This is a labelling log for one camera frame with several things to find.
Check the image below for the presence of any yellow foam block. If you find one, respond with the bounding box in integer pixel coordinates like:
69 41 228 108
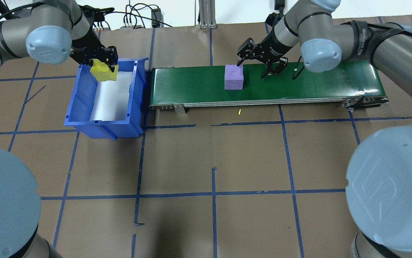
90 59 118 82

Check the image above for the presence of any purple foam block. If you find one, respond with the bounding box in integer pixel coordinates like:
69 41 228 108
224 64 245 90

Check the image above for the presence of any blue plastic storage bin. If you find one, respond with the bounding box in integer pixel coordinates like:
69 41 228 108
64 57 150 140

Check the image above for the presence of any green conveyor belt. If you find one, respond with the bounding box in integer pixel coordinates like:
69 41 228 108
149 59 389 114

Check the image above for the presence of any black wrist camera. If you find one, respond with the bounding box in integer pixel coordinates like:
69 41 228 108
80 4 115 23
266 12 281 28

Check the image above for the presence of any black cable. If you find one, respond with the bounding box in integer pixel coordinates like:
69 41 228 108
124 3 174 28

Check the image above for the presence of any aluminium profile post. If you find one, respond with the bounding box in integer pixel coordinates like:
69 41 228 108
199 0 218 29

